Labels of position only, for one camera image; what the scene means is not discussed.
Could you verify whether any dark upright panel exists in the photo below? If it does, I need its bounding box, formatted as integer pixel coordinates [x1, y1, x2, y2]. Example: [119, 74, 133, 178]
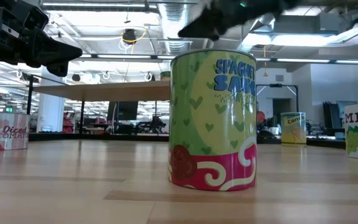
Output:
[323, 101, 338, 130]

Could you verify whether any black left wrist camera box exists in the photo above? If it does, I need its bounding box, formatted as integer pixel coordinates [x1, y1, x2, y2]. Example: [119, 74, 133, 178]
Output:
[20, 0, 50, 31]

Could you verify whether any black table edge rail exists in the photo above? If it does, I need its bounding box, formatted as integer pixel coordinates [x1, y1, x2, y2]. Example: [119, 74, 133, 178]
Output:
[28, 133, 346, 149]

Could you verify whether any wooden shelf with black frame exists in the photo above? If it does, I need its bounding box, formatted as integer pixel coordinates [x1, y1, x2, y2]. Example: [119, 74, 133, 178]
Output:
[25, 73, 171, 136]

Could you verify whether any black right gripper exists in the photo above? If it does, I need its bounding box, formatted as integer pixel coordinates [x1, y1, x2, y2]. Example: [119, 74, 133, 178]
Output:
[178, 0, 301, 42]

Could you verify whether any black ceiling-mounted device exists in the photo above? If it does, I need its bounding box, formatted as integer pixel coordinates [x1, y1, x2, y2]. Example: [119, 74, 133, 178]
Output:
[122, 28, 137, 44]

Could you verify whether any white building column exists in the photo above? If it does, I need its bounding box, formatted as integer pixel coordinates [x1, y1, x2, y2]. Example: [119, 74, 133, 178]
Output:
[37, 67, 65, 133]

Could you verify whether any yellow hanging cord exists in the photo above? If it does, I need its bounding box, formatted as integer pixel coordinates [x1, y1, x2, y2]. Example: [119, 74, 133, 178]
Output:
[262, 45, 269, 78]

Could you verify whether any slanted silver ceiling duct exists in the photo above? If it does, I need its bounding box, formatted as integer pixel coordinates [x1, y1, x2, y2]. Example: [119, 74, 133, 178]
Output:
[237, 12, 284, 53]

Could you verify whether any green spaghetti sauce can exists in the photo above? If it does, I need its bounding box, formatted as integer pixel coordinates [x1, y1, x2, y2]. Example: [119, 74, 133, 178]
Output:
[168, 49, 257, 192]

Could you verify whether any silver spiral ventilation duct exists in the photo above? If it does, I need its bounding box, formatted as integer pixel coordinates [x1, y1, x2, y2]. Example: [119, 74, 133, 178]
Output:
[157, 2, 193, 56]

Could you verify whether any black flat screen monitor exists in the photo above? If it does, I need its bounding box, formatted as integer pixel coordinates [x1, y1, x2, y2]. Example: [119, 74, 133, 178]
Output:
[106, 101, 139, 121]

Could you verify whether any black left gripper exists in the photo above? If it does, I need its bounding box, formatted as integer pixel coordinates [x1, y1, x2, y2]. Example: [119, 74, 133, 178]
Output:
[0, 6, 83, 78]

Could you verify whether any red white diced tomatoes can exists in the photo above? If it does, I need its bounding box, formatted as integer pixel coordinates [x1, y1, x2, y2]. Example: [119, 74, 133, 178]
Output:
[0, 111, 31, 152]

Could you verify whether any black metal frame stand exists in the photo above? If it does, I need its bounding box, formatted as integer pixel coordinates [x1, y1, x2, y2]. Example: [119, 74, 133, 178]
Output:
[255, 83, 299, 125]

